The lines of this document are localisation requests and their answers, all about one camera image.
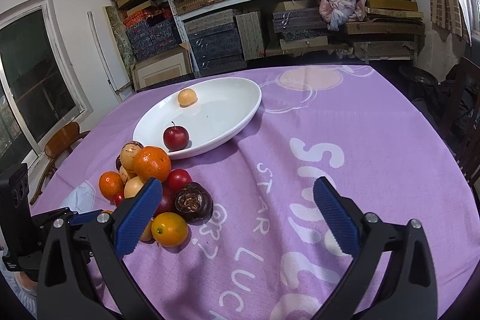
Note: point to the yellow orange cherry tomato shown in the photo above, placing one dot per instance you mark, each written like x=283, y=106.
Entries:
x=169, y=229

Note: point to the small orange tangerine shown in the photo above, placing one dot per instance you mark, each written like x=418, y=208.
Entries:
x=110, y=183

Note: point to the white oval plate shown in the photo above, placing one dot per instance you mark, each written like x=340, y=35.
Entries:
x=224, y=108

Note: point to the pink crumpled cloth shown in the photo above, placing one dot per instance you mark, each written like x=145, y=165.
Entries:
x=335, y=13

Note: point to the dark red plum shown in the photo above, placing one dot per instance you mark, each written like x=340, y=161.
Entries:
x=167, y=203
x=175, y=137

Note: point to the framed picture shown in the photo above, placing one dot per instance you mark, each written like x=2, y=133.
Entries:
x=171, y=64

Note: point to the window frame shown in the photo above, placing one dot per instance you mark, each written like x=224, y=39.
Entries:
x=40, y=91

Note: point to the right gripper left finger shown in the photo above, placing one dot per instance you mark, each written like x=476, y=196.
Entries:
x=82, y=273

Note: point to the striped yellow pepino melon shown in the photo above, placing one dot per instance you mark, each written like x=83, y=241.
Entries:
x=128, y=153

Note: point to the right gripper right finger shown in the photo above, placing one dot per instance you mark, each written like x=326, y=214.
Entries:
x=408, y=289

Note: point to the pale peach round fruit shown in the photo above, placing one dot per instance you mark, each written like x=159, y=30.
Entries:
x=187, y=97

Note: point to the small tan round fruit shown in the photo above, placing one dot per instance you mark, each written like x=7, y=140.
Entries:
x=147, y=234

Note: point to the large orange tangerine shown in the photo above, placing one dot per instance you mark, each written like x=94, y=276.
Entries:
x=152, y=162

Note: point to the oval yellow pepino fruit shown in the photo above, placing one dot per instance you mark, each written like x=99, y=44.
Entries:
x=126, y=175

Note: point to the dark wooden chair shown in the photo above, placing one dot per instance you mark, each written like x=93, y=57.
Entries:
x=459, y=127

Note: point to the small red cherry tomato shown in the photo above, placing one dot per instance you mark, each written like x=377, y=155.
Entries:
x=118, y=198

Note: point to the purple printed tablecloth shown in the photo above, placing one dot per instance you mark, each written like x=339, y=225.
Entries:
x=266, y=253

